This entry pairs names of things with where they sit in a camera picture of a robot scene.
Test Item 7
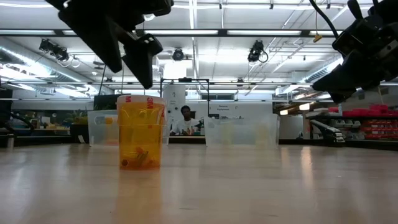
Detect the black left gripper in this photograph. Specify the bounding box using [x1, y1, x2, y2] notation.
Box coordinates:
[45, 0, 175, 90]

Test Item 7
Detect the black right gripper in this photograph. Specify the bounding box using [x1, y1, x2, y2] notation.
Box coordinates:
[312, 0, 398, 105]

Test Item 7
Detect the clear rectangular plastic bin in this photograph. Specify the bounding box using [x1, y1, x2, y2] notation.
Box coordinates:
[87, 109, 170, 147]

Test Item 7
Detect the clear rounded plastic bin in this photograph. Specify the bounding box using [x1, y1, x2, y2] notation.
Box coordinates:
[204, 113, 280, 147]

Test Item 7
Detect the black stapler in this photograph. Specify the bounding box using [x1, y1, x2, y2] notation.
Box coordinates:
[310, 119, 346, 144]

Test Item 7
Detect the storage shelf with red bins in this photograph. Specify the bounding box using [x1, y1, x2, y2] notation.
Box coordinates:
[306, 104, 398, 141]

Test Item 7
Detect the black monitor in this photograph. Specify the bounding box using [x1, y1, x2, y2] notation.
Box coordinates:
[93, 93, 131, 111]

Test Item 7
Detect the fluorescent ceiling light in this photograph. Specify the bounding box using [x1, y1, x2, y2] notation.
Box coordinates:
[144, 29, 219, 35]
[0, 29, 57, 35]
[226, 29, 302, 36]

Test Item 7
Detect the black tubular stand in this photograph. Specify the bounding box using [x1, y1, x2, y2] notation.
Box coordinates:
[160, 77, 211, 118]

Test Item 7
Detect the white pillar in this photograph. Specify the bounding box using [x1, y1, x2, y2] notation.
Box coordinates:
[163, 83, 187, 133]

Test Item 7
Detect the small potted green plant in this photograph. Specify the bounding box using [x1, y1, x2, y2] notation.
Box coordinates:
[67, 108, 90, 144]

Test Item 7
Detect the person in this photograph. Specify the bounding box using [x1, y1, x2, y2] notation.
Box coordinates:
[169, 105, 203, 136]

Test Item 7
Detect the black ceiling-mounted camera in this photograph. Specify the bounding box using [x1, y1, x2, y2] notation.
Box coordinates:
[247, 39, 269, 63]
[39, 39, 71, 62]
[172, 48, 185, 62]

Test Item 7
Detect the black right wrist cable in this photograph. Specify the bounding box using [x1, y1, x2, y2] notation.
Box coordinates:
[308, 0, 340, 39]

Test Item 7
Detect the silver ventilation duct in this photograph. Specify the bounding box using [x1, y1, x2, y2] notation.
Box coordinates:
[0, 37, 94, 91]

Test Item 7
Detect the black aluminium table frame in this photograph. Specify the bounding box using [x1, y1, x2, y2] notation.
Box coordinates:
[0, 135, 398, 152]

